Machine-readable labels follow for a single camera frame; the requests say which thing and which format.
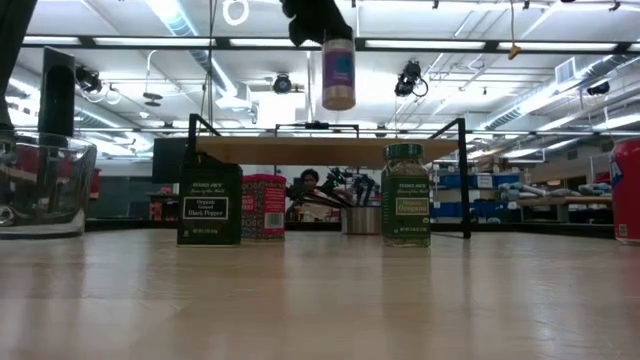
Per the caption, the red patterned smoked paprika tin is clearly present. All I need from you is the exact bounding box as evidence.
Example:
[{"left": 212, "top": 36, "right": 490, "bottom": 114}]
[{"left": 241, "top": 173, "right": 288, "bottom": 243}]

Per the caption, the clear glass measuring cup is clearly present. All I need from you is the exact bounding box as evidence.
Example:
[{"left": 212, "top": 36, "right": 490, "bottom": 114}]
[{"left": 0, "top": 130, "right": 99, "bottom": 240}]

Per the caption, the metal utensil pot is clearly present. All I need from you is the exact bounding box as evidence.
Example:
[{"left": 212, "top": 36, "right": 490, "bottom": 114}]
[{"left": 342, "top": 205, "right": 382, "bottom": 236}]

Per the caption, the person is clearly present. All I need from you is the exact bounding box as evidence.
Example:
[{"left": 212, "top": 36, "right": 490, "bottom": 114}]
[{"left": 298, "top": 168, "right": 322, "bottom": 201}]

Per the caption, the blue storage bin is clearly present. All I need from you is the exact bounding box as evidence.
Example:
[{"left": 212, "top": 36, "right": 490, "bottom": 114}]
[
  {"left": 439, "top": 173, "right": 476, "bottom": 189},
  {"left": 472, "top": 199, "right": 521, "bottom": 219}
]

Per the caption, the garlic powder bottle purple label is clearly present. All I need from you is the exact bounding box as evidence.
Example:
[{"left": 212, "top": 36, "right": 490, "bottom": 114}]
[{"left": 321, "top": 37, "right": 357, "bottom": 112}]

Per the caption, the white ring light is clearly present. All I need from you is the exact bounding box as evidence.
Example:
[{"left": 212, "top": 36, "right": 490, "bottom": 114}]
[{"left": 222, "top": 0, "right": 250, "bottom": 27}]

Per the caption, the yellow hanging cord plug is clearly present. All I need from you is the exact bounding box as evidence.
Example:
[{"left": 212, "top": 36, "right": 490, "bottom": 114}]
[{"left": 507, "top": 0, "right": 523, "bottom": 61}]

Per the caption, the black ceiling fixture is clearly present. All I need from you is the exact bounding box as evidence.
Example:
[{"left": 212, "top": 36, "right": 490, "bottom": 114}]
[
  {"left": 74, "top": 66, "right": 104, "bottom": 95},
  {"left": 272, "top": 73, "right": 294, "bottom": 95},
  {"left": 394, "top": 59, "right": 429, "bottom": 99},
  {"left": 585, "top": 79, "right": 611, "bottom": 97}
]

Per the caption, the red soda can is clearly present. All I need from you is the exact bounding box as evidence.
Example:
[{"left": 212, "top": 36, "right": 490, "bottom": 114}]
[{"left": 609, "top": 137, "right": 640, "bottom": 246}]

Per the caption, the black monitor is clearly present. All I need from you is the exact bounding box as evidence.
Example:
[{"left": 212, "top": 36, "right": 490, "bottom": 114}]
[{"left": 152, "top": 137, "right": 190, "bottom": 185}]

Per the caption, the oregano jar green lid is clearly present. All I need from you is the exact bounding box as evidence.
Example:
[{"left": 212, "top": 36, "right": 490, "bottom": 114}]
[{"left": 380, "top": 143, "right": 432, "bottom": 249}]

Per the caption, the wooden shelf black metal frame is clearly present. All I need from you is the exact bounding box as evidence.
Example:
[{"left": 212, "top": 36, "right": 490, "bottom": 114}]
[{"left": 187, "top": 113, "right": 472, "bottom": 240}]

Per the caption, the black pepper tin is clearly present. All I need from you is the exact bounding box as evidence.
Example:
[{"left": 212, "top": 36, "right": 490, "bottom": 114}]
[{"left": 176, "top": 149, "right": 244, "bottom": 247}]

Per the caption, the silver air duct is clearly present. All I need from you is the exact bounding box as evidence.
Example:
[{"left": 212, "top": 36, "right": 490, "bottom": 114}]
[
  {"left": 484, "top": 52, "right": 640, "bottom": 131},
  {"left": 144, "top": 0, "right": 236, "bottom": 96}
]

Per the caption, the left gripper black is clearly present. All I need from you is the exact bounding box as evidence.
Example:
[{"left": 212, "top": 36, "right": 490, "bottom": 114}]
[{"left": 279, "top": 0, "right": 354, "bottom": 48}]

